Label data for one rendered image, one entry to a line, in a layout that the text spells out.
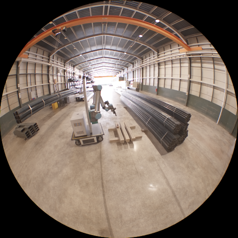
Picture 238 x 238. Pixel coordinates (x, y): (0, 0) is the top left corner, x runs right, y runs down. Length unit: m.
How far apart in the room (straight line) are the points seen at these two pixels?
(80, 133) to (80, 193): 1.46
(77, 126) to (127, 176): 1.61
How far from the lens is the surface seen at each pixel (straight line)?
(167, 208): 1.79
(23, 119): 3.22
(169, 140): 2.08
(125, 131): 2.37
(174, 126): 2.04
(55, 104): 7.85
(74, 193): 1.79
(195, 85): 9.80
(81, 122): 1.98
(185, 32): 11.49
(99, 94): 1.64
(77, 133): 2.16
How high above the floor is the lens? 1.58
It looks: 26 degrees down
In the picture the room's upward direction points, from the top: straight up
